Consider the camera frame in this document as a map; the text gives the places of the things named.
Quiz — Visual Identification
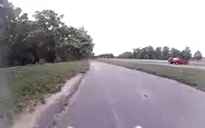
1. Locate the grey road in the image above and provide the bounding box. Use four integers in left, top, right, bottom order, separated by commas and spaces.
113, 58, 205, 72

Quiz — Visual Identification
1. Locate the grey asphalt path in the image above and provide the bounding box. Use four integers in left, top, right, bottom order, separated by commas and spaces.
33, 60, 205, 128

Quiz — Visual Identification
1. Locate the grass strip beside road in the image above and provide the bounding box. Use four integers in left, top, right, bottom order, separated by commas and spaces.
99, 59, 205, 94

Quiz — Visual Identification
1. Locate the grass verge beside trees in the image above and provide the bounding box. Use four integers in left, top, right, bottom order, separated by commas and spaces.
0, 59, 91, 128

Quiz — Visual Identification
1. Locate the distant row of trees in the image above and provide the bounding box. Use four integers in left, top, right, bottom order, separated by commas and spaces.
95, 45, 205, 63

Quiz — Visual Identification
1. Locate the sandy dirt strip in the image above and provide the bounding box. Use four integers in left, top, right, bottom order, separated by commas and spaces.
10, 72, 86, 128

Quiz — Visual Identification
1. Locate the red car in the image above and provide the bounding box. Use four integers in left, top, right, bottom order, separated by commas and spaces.
167, 56, 190, 66

